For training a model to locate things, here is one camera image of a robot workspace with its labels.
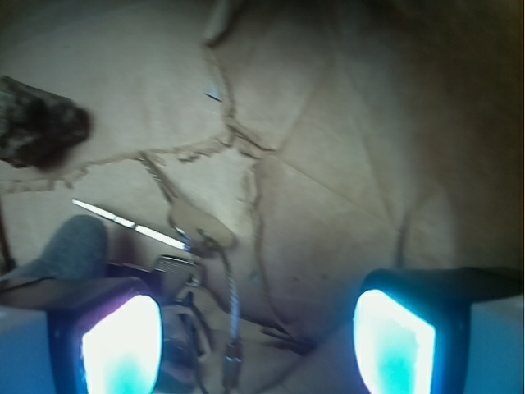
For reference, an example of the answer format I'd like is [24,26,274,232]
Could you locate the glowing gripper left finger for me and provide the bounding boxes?
[1,277,162,393]

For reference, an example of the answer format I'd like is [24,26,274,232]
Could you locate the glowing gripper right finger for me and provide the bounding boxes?
[353,268,524,393]

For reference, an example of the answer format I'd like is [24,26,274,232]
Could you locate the silver keys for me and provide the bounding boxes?
[71,152,247,394]

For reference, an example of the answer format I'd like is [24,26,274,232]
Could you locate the grey plush bunny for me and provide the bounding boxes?
[1,215,108,281]

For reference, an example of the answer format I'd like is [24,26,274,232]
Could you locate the brown rock chunk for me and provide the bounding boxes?
[1,76,91,168]

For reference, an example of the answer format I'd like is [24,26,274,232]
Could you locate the brown paper bag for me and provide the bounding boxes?
[1,1,524,393]

